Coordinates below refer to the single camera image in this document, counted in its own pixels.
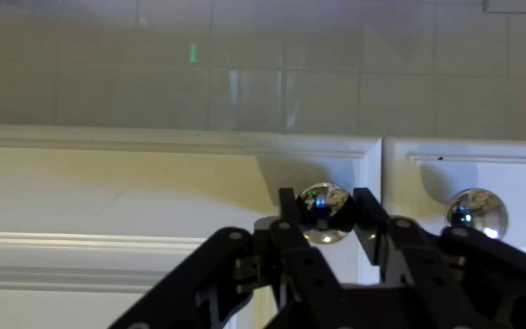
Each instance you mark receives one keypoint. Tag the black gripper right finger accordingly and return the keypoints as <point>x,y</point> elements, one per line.
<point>457,279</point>

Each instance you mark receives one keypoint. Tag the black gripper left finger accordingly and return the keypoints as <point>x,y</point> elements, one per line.
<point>227,274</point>

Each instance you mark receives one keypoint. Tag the chrome cabinet knob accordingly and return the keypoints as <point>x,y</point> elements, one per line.
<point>326,210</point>
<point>477,210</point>

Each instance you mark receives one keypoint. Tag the white cabinet door narrow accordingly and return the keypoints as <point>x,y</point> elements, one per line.
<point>92,193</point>

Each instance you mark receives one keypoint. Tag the white cabinet door wide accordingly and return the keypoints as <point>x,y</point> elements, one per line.
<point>519,175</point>

